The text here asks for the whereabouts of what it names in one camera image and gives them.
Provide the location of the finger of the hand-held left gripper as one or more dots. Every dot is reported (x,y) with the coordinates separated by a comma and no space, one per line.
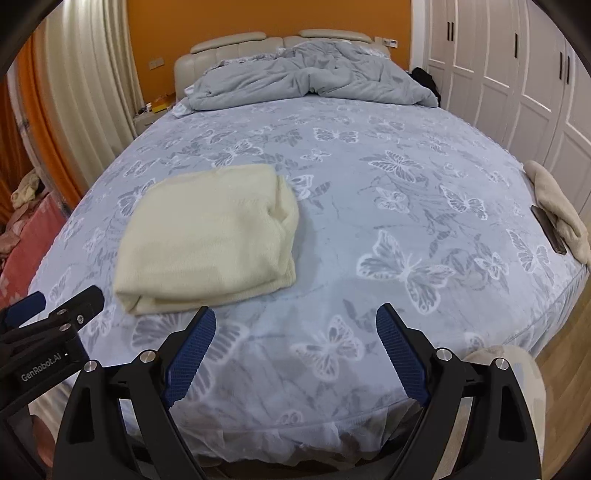
(25,307)
(76,307)

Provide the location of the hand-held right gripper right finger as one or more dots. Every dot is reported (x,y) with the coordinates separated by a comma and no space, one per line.
(401,355)

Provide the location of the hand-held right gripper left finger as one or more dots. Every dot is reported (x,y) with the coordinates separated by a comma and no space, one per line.
(194,355)

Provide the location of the cream knitted sweater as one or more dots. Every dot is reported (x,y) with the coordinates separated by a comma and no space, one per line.
(207,230)

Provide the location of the pink patterned blanket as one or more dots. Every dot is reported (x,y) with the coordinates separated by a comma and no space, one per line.
(27,249)

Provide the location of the grey butterfly print bed sheet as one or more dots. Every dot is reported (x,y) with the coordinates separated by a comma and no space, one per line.
(369,277)

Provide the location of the small crumpled beige cloth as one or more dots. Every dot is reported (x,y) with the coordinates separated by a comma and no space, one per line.
(25,189)

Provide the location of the person's beige trouser leg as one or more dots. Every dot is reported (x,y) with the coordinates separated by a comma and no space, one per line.
(521,374)

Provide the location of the black smartphone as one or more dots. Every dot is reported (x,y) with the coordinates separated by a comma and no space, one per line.
(549,230)

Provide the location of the white nightstand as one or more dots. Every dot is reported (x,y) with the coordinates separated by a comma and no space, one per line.
(144,122)

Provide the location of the white pleated curtain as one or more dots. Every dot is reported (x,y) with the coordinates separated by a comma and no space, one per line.
(83,92)

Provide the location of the black bag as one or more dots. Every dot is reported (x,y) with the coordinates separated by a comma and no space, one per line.
(425,81)

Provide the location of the grey crumpled duvet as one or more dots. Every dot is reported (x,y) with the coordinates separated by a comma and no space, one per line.
(300,74)

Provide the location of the beige padded headboard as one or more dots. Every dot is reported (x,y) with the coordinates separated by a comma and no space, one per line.
(231,46)

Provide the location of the white wardrobe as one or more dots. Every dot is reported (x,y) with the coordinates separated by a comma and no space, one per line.
(508,69)

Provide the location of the wall socket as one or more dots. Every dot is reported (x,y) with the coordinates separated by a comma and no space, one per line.
(156,63)

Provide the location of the white wall switch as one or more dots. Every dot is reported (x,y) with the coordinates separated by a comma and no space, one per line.
(391,43)

